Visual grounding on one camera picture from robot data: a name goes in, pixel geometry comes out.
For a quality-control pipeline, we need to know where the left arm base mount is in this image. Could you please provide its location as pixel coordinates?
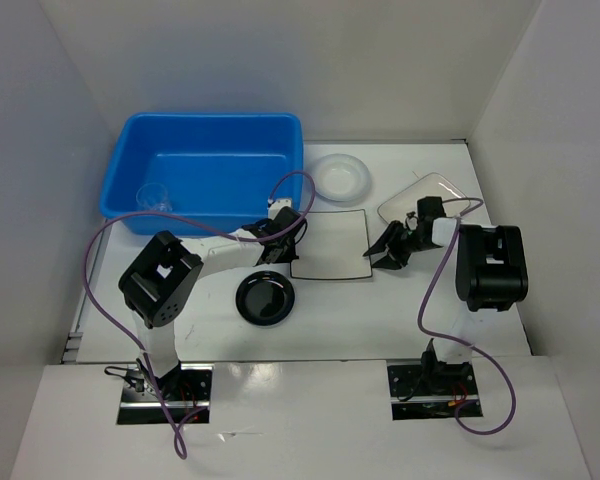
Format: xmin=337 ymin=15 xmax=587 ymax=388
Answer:
xmin=104 ymin=364 xmax=213 ymax=425

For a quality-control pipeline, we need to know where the black round plate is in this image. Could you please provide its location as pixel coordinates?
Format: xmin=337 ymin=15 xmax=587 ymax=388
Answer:
xmin=235 ymin=271 xmax=296 ymax=328

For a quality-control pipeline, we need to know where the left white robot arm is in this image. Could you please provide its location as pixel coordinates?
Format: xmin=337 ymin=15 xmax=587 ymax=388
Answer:
xmin=118 ymin=206 xmax=307 ymax=400

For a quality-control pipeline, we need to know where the large square white plate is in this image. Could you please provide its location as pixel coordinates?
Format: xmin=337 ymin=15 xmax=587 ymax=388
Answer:
xmin=290 ymin=210 xmax=373 ymax=281

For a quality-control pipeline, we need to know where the clear plastic cup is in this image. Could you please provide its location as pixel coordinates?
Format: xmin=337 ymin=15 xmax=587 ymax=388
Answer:
xmin=136 ymin=182 xmax=173 ymax=212

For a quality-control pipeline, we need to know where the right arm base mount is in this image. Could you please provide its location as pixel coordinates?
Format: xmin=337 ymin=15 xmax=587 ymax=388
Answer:
xmin=386 ymin=361 xmax=483 ymax=421

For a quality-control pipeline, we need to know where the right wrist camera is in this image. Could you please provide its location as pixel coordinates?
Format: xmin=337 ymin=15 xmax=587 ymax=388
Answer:
xmin=417 ymin=196 xmax=447 ymax=221

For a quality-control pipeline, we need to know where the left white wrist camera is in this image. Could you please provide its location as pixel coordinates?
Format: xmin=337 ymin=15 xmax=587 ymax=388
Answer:
xmin=268 ymin=198 xmax=292 ymax=210

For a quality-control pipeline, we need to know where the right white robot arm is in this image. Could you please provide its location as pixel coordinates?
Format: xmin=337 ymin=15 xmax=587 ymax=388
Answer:
xmin=364 ymin=196 xmax=529 ymax=393

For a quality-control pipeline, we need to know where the blue plastic bin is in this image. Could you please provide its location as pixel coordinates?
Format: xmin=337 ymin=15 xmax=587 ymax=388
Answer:
xmin=99 ymin=113 xmax=307 ymax=236

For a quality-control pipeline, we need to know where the small rectangular white dish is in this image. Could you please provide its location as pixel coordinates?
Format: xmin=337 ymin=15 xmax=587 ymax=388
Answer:
xmin=377 ymin=173 xmax=471 ymax=224

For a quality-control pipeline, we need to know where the white round bowl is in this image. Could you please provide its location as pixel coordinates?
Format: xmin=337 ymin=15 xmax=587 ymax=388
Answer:
xmin=309 ymin=154 xmax=372 ymax=202

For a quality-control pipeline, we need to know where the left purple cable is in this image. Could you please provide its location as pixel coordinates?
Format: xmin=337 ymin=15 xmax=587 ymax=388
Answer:
xmin=83 ymin=170 xmax=317 ymax=460

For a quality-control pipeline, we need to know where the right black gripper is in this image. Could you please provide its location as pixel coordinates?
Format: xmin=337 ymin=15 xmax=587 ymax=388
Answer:
xmin=364 ymin=219 xmax=441 ymax=271

